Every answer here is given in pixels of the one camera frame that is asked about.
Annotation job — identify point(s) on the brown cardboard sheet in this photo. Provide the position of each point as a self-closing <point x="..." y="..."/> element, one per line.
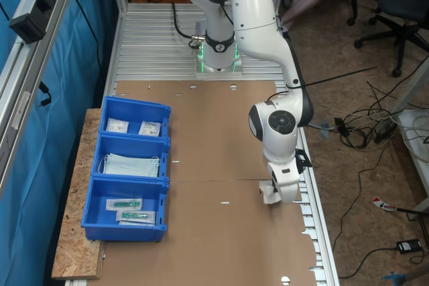
<point x="218" y="132"/>

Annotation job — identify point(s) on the OSB wood board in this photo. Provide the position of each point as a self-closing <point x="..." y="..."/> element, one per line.
<point x="73" y="232"/>

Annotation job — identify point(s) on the printed white gauze packet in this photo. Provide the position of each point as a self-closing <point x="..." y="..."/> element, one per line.
<point x="117" y="125"/>
<point x="149" y="128"/>

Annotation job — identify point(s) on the red white tag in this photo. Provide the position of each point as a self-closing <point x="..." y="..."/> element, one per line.
<point x="383" y="204"/>

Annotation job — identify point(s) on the clear bag gauze packet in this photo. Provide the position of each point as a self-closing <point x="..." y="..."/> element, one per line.
<point x="268" y="197"/>

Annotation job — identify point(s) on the green syringe packet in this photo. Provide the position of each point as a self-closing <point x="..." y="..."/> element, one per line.
<point x="135" y="218"/>
<point x="124" y="204"/>

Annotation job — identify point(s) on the blue plastic bin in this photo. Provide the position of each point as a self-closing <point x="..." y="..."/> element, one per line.
<point x="134" y="108"/>
<point x="134" y="143"/>
<point x="97" y="229"/>

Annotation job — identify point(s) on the grey frame leg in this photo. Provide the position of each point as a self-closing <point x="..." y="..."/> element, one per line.
<point x="414" y="83"/>

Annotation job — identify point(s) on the black power adapter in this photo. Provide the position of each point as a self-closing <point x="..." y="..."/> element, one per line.
<point x="409" y="246"/>

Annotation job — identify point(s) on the aluminium frame post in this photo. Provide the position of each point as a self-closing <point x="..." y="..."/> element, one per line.
<point x="117" y="14"/>

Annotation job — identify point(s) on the blue tape piece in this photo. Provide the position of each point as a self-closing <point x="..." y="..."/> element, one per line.
<point x="395" y="278"/>

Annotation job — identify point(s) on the black floor power strip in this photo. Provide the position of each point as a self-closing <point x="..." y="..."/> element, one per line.
<point x="385" y="130"/>

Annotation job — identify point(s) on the long aluminium frame beam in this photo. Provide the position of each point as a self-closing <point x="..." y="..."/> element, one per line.
<point x="30" y="71"/>

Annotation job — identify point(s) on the grey black power strip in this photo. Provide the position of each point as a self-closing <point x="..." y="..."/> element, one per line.
<point x="33" y="21"/>

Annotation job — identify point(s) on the white face mask stack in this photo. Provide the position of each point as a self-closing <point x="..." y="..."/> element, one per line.
<point x="130" y="165"/>

